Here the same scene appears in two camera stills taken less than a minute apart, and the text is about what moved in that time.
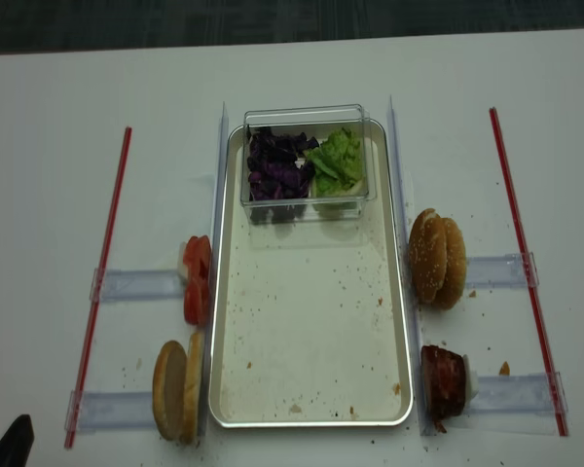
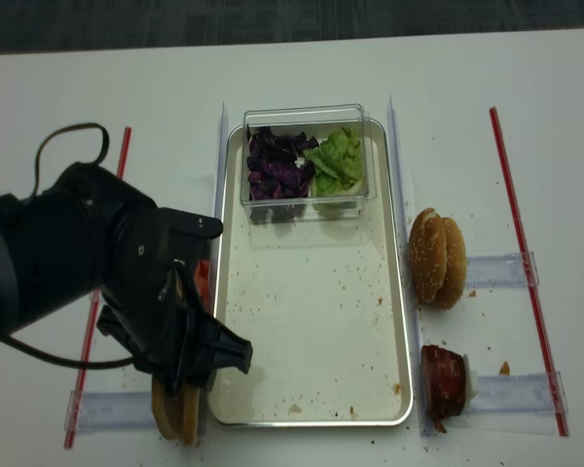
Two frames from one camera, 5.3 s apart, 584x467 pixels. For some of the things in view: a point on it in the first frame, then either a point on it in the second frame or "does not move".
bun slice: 194,380 does not move
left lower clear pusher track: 111,410 does not move
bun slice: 169,388 does not move
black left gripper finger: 15,447 -> 135,244
